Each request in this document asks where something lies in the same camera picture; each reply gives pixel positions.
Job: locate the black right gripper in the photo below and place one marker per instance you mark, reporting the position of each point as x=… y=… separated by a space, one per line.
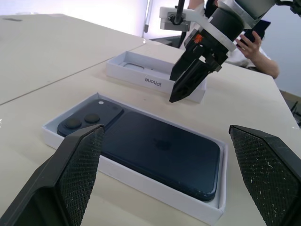
x=209 y=50

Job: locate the dark blue smartphone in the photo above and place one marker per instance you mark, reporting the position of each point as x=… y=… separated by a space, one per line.
x=152 y=153

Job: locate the bystander's dark smartphone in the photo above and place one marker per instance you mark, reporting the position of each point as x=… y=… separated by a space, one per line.
x=261 y=27

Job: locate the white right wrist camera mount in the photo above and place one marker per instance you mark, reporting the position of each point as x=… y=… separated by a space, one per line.
x=195 y=15

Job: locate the grey metal post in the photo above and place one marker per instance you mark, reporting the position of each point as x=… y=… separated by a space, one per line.
x=147 y=18

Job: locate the white phone box base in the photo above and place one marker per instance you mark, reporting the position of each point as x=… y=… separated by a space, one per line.
x=145 y=186

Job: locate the bystander's white shirt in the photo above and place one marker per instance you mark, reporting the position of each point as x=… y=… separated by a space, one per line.
x=237 y=58

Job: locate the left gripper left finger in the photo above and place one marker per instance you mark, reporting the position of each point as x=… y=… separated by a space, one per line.
x=58 y=179

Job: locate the white box lid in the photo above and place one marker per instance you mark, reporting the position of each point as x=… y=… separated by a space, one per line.
x=131 y=75

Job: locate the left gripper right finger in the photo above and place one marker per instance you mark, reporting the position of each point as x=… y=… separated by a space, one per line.
x=270 y=179

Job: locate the bystander's bare hand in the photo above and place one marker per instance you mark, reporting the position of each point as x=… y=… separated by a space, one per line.
x=251 y=44

